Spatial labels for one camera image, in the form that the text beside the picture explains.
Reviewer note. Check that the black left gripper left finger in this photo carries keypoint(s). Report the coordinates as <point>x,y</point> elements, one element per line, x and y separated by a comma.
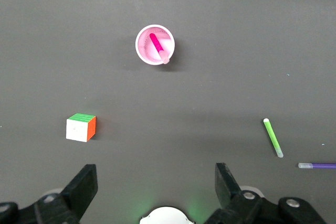
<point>78,190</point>

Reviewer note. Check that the pink marker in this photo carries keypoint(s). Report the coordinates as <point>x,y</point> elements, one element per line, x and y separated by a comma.
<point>156,43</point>

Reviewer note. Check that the purple marker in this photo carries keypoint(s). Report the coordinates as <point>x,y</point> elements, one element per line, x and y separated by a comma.
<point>320,165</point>

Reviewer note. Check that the green marker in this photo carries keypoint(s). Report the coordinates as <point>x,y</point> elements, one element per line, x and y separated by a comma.
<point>272,137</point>

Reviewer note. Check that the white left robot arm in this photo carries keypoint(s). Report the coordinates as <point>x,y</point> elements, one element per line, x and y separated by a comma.
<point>166,216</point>

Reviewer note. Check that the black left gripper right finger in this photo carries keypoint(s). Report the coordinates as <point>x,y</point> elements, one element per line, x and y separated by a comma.
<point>231,195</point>

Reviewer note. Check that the translucent pink plastic cup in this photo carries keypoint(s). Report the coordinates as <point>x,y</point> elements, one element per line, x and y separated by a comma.
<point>144,48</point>

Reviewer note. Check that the colourful puzzle cube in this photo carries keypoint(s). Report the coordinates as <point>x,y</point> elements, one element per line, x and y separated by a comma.
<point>78,129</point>

